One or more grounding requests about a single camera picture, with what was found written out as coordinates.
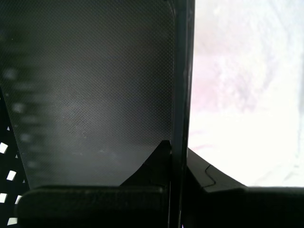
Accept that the white table cloth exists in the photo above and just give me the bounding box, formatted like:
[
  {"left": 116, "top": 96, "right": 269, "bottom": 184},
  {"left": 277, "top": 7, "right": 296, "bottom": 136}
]
[{"left": 187, "top": 0, "right": 304, "bottom": 188}]

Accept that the black perforated plastic basket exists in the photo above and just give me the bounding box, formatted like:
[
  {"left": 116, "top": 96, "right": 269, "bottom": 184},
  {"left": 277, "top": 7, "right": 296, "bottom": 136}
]
[{"left": 0, "top": 0, "right": 196, "bottom": 228}]

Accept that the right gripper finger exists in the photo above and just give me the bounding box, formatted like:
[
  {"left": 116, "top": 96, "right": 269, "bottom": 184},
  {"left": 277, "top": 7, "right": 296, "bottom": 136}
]
[
  {"left": 183, "top": 147, "right": 304, "bottom": 228},
  {"left": 16, "top": 140, "right": 172, "bottom": 228}
]

